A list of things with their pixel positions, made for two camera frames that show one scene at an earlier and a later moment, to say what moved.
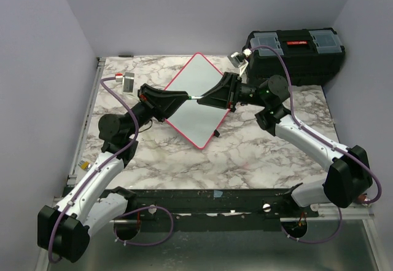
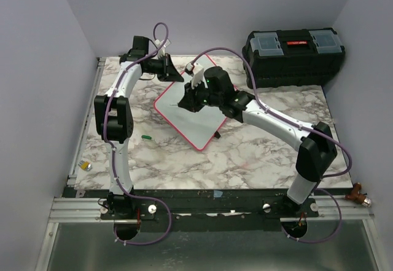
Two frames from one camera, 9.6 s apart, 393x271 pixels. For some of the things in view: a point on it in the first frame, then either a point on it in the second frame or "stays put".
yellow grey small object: (85, 164) stays put
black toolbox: (312, 56) stays put
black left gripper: (164, 103) to (169, 71)
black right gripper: (225, 94) to (189, 101)
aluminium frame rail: (85, 121) stays put
